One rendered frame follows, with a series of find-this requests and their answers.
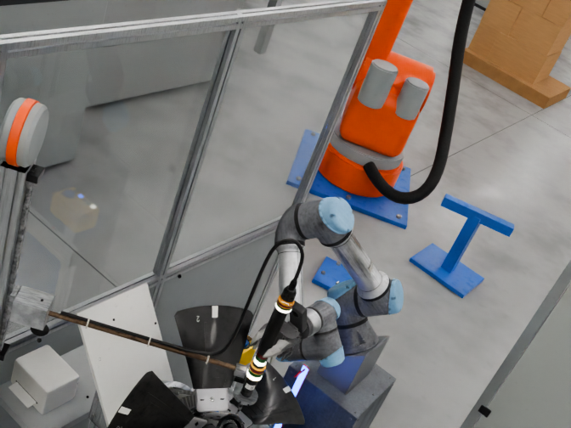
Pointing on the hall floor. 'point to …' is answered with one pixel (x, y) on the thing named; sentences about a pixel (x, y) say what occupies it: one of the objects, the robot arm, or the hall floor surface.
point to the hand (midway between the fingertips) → (260, 346)
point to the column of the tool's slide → (9, 220)
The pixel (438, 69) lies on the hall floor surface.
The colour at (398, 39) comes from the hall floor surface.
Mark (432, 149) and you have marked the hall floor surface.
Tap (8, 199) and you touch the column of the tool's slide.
